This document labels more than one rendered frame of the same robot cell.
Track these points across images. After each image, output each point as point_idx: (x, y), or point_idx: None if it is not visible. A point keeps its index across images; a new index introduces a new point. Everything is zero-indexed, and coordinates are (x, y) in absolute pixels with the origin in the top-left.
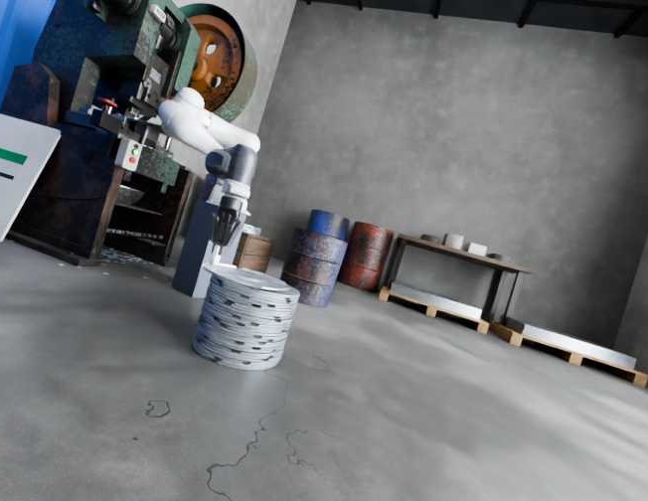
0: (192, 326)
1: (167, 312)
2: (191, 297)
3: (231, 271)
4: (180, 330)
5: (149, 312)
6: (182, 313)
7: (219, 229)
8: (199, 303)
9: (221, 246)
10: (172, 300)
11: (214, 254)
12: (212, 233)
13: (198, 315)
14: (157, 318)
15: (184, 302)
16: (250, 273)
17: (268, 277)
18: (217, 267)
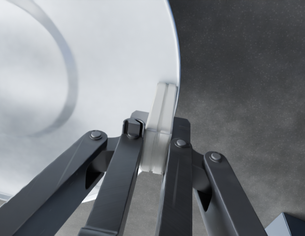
0: (192, 47)
1: (275, 80)
2: (283, 209)
3: (37, 22)
4: (198, 2)
5: None
6: (248, 102)
7: (171, 215)
8: (252, 189)
9: (127, 124)
10: None
11: (163, 103)
12: (223, 188)
13: (216, 120)
14: (273, 25)
15: (279, 169)
16: (16, 123)
17: None
18: (124, 56)
